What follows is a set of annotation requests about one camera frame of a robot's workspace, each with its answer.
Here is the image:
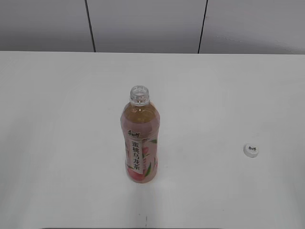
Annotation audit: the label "peach oolong tea bottle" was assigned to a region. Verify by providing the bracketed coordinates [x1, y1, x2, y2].
[120, 85, 160, 183]

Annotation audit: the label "white bottle cap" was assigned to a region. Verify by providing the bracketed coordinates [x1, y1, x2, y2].
[243, 143, 259, 158]

